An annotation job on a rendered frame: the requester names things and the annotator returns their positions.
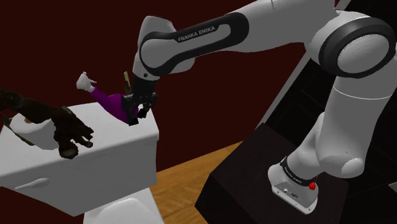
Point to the purple figure with white glove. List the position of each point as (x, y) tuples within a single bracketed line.
[(110, 104)]

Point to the white toilet paper roll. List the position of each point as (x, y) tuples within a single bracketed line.
[(37, 133)]

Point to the dark robot stand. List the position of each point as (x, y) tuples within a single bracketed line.
[(242, 183)]

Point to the olive stick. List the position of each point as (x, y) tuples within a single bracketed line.
[(126, 82)]

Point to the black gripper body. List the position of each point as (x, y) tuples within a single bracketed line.
[(143, 88)]

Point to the dark brown hand figure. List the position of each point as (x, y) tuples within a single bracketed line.
[(66, 128)]

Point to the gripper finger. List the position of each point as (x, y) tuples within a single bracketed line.
[(133, 119), (145, 111)]

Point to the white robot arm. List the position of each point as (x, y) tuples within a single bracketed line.
[(347, 102)]

